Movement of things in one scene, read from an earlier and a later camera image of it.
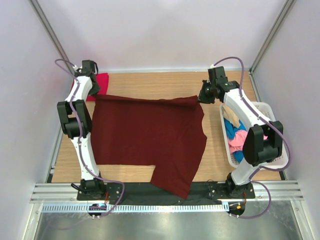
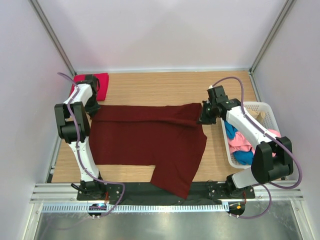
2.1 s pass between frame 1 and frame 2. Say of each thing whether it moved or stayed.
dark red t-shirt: moved
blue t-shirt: stayed
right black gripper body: moved
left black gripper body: moved
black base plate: stayed
